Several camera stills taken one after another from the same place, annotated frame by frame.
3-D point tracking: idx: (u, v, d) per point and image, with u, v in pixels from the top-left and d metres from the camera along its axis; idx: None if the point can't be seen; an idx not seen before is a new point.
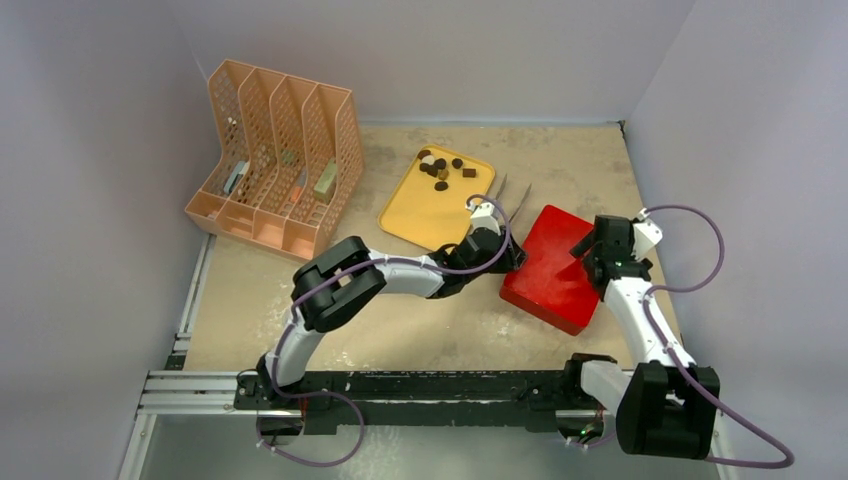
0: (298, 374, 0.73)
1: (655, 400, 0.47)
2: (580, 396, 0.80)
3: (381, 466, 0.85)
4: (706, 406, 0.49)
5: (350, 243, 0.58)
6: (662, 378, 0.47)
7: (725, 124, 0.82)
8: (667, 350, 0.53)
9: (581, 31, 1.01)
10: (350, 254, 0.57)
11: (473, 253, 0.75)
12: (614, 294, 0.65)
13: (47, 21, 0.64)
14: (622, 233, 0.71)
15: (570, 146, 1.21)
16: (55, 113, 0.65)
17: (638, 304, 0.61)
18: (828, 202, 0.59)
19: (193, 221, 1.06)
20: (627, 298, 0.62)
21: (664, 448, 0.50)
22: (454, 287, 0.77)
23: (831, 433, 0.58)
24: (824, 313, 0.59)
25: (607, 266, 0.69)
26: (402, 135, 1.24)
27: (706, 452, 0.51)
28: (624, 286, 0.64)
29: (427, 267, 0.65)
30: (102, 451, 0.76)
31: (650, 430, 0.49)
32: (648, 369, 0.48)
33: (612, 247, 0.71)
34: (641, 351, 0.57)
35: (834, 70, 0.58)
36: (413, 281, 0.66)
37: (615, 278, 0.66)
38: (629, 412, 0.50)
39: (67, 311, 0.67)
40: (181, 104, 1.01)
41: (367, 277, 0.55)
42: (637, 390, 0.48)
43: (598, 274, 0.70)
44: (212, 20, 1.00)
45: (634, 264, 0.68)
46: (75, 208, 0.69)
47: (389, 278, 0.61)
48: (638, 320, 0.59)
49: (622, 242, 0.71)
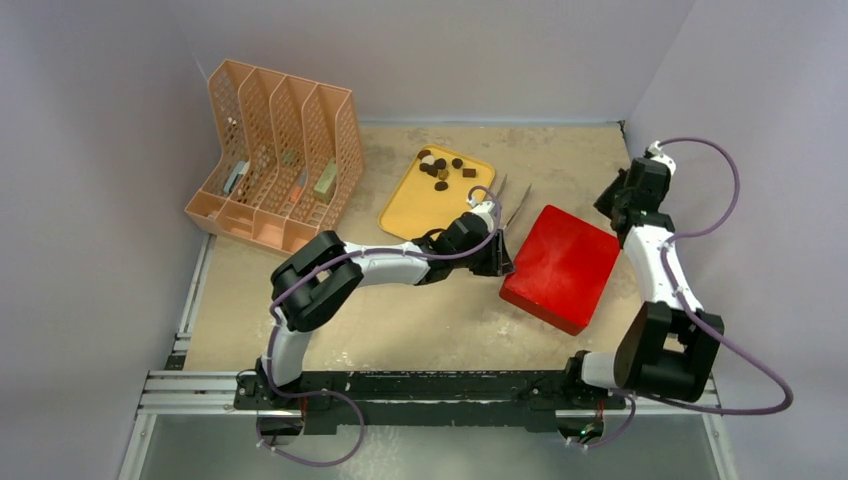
0: (294, 374, 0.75)
1: (654, 335, 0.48)
2: (580, 396, 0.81)
3: (381, 466, 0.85)
4: (707, 352, 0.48)
5: (324, 238, 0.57)
6: (664, 317, 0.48)
7: (725, 124, 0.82)
8: (677, 293, 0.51)
9: (580, 32, 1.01)
10: (326, 249, 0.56)
11: (462, 236, 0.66)
12: (633, 240, 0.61)
13: (48, 23, 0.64)
14: (657, 181, 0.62)
15: (570, 146, 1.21)
16: (56, 114, 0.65)
17: (657, 252, 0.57)
18: (827, 204, 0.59)
19: (193, 221, 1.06)
20: (646, 246, 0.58)
21: (655, 386, 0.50)
22: (443, 273, 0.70)
23: (834, 435, 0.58)
24: (825, 315, 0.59)
25: (632, 214, 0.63)
26: (402, 134, 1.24)
27: (698, 398, 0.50)
28: (646, 235, 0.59)
29: (409, 253, 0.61)
30: (102, 452, 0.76)
31: (646, 367, 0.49)
32: (653, 308, 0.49)
33: (642, 196, 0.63)
34: (649, 295, 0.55)
35: (833, 71, 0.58)
36: (397, 271, 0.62)
37: (637, 224, 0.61)
38: (630, 349, 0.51)
39: (66, 313, 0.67)
40: (181, 104, 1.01)
41: (344, 271, 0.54)
42: (640, 324, 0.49)
43: (621, 222, 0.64)
44: (213, 19, 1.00)
45: (661, 215, 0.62)
46: (75, 209, 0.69)
47: (368, 270, 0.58)
48: (652, 265, 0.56)
49: (655, 192, 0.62)
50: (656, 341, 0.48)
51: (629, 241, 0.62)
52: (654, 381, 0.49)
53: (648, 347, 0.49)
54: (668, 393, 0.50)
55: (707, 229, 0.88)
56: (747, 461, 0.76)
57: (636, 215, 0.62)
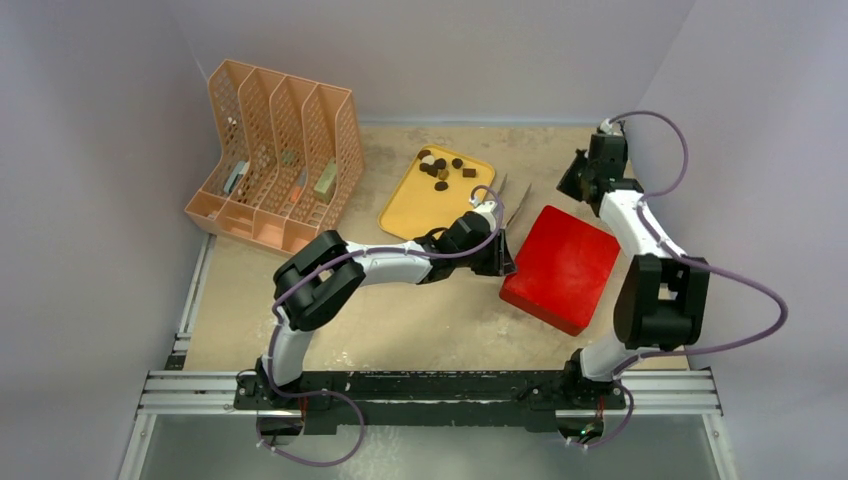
0: (293, 374, 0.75)
1: (651, 285, 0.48)
2: (580, 396, 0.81)
3: (381, 466, 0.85)
4: (699, 295, 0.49)
5: (326, 238, 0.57)
6: (657, 266, 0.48)
7: (724, 124, 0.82)
8: (663, 244, 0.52)
9: (580, 32, 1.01)
10: (327, 249, 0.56)
11: (464, 235, 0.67)
12: (609, 205, 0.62)
13: (47, 24, 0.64)
14: (618, 149, 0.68)
15: (570, 146, 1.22)
16: (56, 116, 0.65)
17: (632, 212, 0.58)
18: (826, 204, 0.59)
19: (193, 221, 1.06)
20: (621, 208, 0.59)
21: (657, 335, 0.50)
22: (445, 272, 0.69)
23: (833, 436, 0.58)
24: (825, 314, 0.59)
25: (603, 182, 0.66)
26: (402, 135, 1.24)
27: (696, 338, 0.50)
28: (620, 197, 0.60)
29: (412, 253, 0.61)
30: (102, 453, 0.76)
31: (646, 318, 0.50)
32: (643, 260, 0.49)
33: (607, 165, 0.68)
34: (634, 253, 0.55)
35: (833, 71, 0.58)
36: (399, 270, 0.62)
37: (609, 191, 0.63)
38: (627, 305, 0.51)
39: (66, 313, 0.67)
40: (181, 105, 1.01)
41: (346, 270, 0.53)
42: (634, 279, 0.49)
43: (593, 192, 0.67)
44: (213, 19, 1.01)
45: (627, 180, 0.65)
46: (75, 209, 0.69)
47: (370, 269, 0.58)
48: (632, 224, 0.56)
49: (618, 160, 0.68)
50: (653, 292, 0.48)
51: (605, 207, 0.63)
52: (656, 329, 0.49)
53: (645, 297, 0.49)
54: (669, 340, 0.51)
55: (707, 230, 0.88)
56: (747, 461, 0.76)
57: (607, 183, 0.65)
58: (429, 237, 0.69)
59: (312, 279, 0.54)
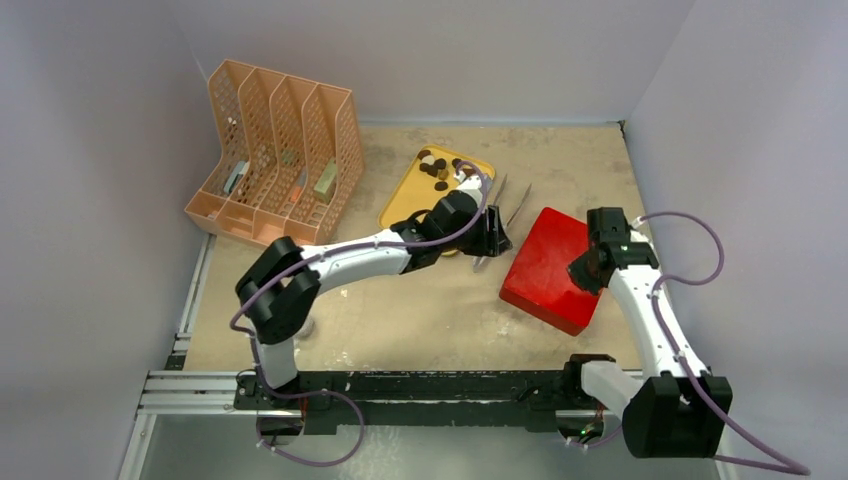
0: (289, 373, 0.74)
1: (665, 412, 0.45)
2: (580, 397, 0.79)
3: (381, 466, 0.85)
4: (717, 417, 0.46)
5: (279, 245, 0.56)
6: (675, 393, 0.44)
7: (725, 122, 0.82)
8: (680, 360, 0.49)
9: (581, 31, 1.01)
10: (281, 259, 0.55)
11: (448, 216, 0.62)
12: (620, 286, 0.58)
13: (47, 24, 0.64)
14: (617, 219, 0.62)
15: (570, 146, 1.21)
16: (57, 115, 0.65)
17: (647, 302, 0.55)
18: (825, 203, 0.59)
19: (193, 221, 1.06)
20: (635, 296, 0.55)
21: (669, 451, 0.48)
22: (431, 258, 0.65)
23: (832, 436, 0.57)
24: (823, 314, 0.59)
25: (612, 249, 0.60)
26: (402, 135, 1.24)
27: (715, 450, 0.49)
28: (631, 279, 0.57)
29: (383, 246, 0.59)
30: (102, 453, 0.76)
31: (659, 438, 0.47)
32: (660, 382, 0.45)
33: (611, 235, 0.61)
34: (648, 358, 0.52)
35: (833, 70, 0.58)
36: (370, 266, 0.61)
37: (622, 267, 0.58)
38: (637, 418, 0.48)
39: (66, 311, 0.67)
40: (182, 104, 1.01)
41: (299, 281, 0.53)
42: (648, 401, 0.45)
43: (602, 260, 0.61)
44: (213, 19, 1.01)
45: (640, 249, 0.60)
46: (76, 209, 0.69)
47: (331, 273, 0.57)
48: (647, 322, 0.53)
49: (620, 229, 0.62)
50: (668, 418, 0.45)
51: (613, 281, 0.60)
52: (669, 446, 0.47)
53: (660, 422, 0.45)
54: (681, 453, 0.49)
55: (705, 262, 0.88)
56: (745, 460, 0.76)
57: (618, 252, 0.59)
58: (412, 222, 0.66)
59: (259, 299, 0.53)
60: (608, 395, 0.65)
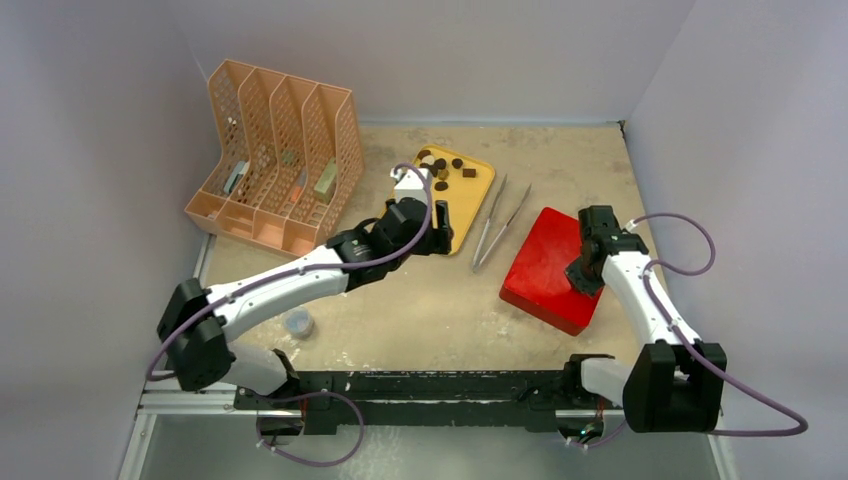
0: (278, 378, 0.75)
1: (664, 380, 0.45)
2: (580, 396, 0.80)
3: (381, 466, 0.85)
4: (715, 384, 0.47)
5: (184, 290, 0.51)
6: (671, 358, 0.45)
7: (725, 122, 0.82)
8: (674, 328, 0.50)
9: (581, 32, 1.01)
10: (186, 304, 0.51)
11: (399, 226, 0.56)
12: (613, 270, 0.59)
13: (47, 24, 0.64)
14: (608, 215, 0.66)
15: (570, 146, 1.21)
16: (57, 115, 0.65)
17: (638, 280, 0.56)
18: (826, 204, 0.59)
19: (193, 221, 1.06)
20: (627, 275, 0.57)
21: (672, 424, 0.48)
22: (377, 272, 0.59)
23: (832, 436, 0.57)
24: (823, 314, 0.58)
25: (601, 237, 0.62)
26: (402, 135, 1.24)
27: (715, 424, 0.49)
28: (622, 261, 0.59)
29: (308, 271, 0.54)
30: (102, 454, 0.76)
31: (660, 409, 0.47)
32: (656, 349, 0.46)
33: (601, 228, 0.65)
34: (643, 332, 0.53)
35: (833, 70, 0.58)
36: (298, 294, 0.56)
37: (613, 253, 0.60)
38: (637, 391, 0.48)
39: (66, 311, 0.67)
40: (181, 104, 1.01)
41: (203, 331, 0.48)
42: (645, 370, 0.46)
43: (594, 249, 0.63)
44: (213, 19, 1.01)
45: (629, 237, 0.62)
46: (76, 209, 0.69)
47: (247, 313, 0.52)
48: (640, 298, 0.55)
49: (610, 223, 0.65)
50: (666, 386, 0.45)
51: (607, 270, 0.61)
52: (671, 418, 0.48)
53: (659, 392, 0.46)
54: (684, 426, 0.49)
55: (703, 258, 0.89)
56: (746, 461, 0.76)
57: (607, 240, 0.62)
58: (356, 232, 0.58)
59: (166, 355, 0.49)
60: (609, 387, 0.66)
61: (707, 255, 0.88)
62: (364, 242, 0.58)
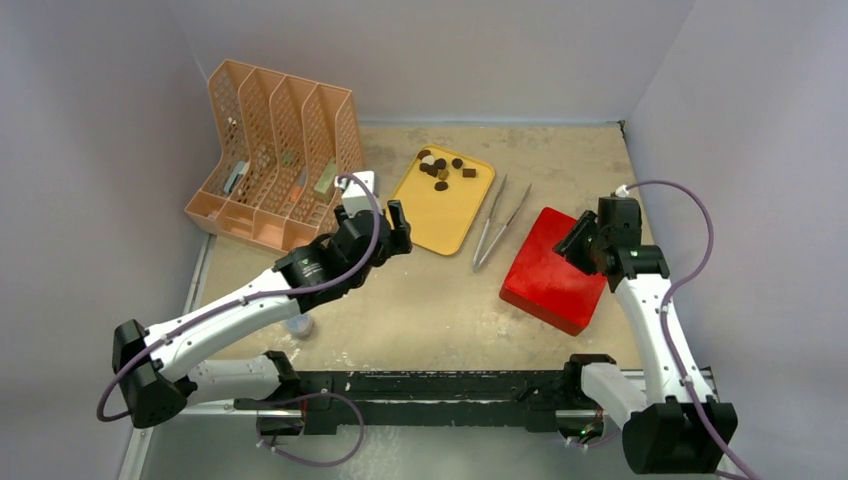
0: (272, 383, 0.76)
1: (668, 438, 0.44)
2: (580, 397, 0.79)
3: (381, 466, 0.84)
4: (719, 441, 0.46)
5: (125, 332, 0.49)
6: (679, 418, 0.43)
7: (725, 122, 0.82)
8: (687, 384, 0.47)
9: (580, 31, 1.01)
10: (128, 346, 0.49)
11: (352, 243, 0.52)
12: (627, 297, 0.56)
13: (47, 23, 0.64)
14: (632, 213, 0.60)
15: (570, 146, 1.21)
16: (58, 115, 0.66)
17: (656, 316, 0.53)
18: (825, 204, 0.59)
19: (193, 221, 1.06)
20: (644, 308, 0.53)
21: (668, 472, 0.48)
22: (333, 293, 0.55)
23: (832, 436, 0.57)
24: (823, 313, 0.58)
25: (621, 254, 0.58)
26: (402, 135, 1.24)
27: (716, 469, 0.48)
28: (641, 290, 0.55)
29: (253, 300, 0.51)
30: (101, 453, 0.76)
31: (660, 460, 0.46)
32: (664, 405, 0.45)
33: (622, 231, 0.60)
34: (652, 376, 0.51)
35: (831, 71, 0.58)
36: (248, 324, 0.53)
37: (631, 277, 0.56)
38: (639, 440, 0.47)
39: (65, 310, 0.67)
40: (181, 104, 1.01)
41: (145, 374, 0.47)
42: (651, 425, 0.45)
43: (610, 264, 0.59)
44: (213, 19, 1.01)
45: (651, 253, 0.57)
46: (76, 209, 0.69)
47: (189, 352, 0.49)
48: (654, 338, 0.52)
49: (632, 224, 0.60)
50: (669, 443, 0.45)
51: (620, 287, 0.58)
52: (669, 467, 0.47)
53: (661, 447, 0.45)
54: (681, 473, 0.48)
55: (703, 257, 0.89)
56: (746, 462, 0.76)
57: (628, 257, 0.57)
58: (307, 249, 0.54)
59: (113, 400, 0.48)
60: (606, 398, 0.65)
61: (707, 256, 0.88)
62: (317, 260, 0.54)
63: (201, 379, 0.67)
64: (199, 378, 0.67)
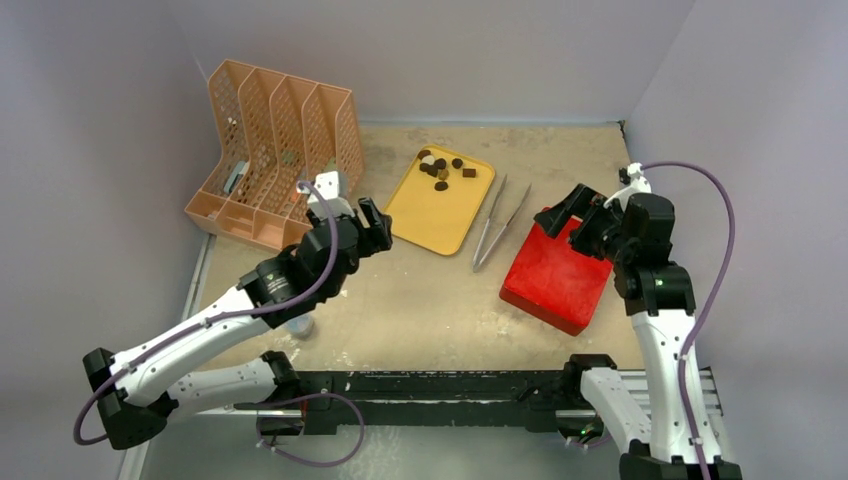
0: (266, 386, 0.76)
1: None
2: (580, 396, 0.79)
3: (381, 466, 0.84)
4: None
5: (93, 360, 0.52)
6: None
7: (725, 123, 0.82)
8: (696, 446, 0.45)
9: (580, 32, 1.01)
10: (95, 375, 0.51)
11: (314, 255, 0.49)
12: (645, 333, 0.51)
13: (47, 23, 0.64)
14: (664, 229, 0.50)
15: (570, 146, 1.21)
16: (58, 114, 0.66)
17: (673, 362, 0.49)
18: (824, 205, 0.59)
19: (193, 221, 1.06)
20: (661, 352, 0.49)
21: None
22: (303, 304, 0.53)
23: (832, 436, 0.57)
24: (823, 314, 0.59)
25: (644, 280, 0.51)
26: (402, 135, 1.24)
27: None
28: (660, 328, 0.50)
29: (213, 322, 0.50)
30: (100, 454, 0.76)
31: None
32: (670, 467, 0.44)
33: (647, 249, 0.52)
34: (660, 427, 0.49)
35: (831, 71, 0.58)
36: (216, 344, 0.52)
37: (652, 313, 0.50)
38: None
39: (65, 310, 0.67)
40: (181, 104, 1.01)
41: (109, 405, 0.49)
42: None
43: (630, 288, 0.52)
44: (213, 19, 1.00)
45: (679, 282, 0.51)
46: (76, 208, 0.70)
47: (154, 378, 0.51)
48: (668, 388, 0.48)
49: (663, 241, 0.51)
50: None
51: (637, 315, 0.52)
52: None
53: None
54: None
55: (703, 258, 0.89)
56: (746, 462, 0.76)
57: (652, 285, 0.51)
58: (273, 262, 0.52)
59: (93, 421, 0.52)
60: (603, 404, 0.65)
61: (706, 256, 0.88)
62: (283, 274, 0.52)
63: (188, 392, 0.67)
64: (182, 394, 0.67)
